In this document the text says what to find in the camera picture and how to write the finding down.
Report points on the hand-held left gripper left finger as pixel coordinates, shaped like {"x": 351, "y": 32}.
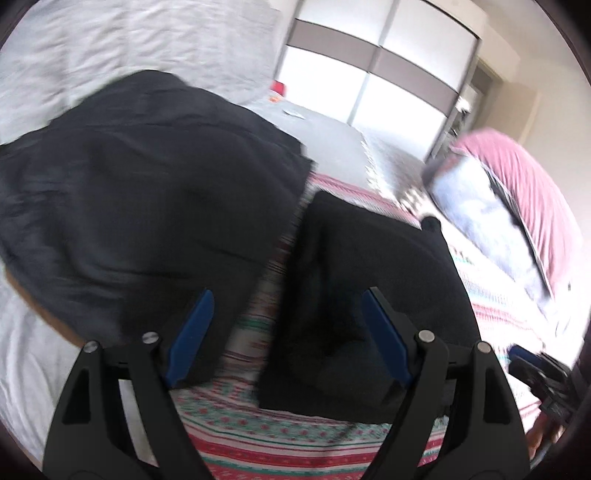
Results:
{"x": 191, "y": 341}

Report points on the white and grey wardrobe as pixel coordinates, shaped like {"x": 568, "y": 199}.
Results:
{"x": 383, "y": 69}

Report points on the folded black padded garment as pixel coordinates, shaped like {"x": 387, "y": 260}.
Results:
{"x": 138, "y": 198}

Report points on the pink velvet pillow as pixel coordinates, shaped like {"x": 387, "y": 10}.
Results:
{"x": 531, "y": 184}

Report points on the doorway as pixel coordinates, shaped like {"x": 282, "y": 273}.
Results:
{"x": 468, "y": 99}

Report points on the black long coat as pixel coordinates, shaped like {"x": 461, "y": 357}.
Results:
{"x": 369, "y": 300}

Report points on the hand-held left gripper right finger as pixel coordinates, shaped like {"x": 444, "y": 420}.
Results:
{"x": 387, "y": 341}

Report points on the person's right hand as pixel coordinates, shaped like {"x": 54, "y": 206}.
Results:
{"x": 538, "y": 436}

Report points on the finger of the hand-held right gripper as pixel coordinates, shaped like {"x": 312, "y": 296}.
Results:
{"x": 526, "y": 362}

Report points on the light blue fleece blanket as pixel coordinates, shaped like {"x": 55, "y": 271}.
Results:
{"x": 480, "y": 217}

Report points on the red small object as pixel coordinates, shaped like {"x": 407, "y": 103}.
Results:
{"x": 278, "y": 87}

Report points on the striped patterned bed blanket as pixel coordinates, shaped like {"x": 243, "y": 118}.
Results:
{"x": 286, "y": 415}

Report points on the white bed sheet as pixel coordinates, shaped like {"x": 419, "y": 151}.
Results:
{"x": 129, "y": 50}

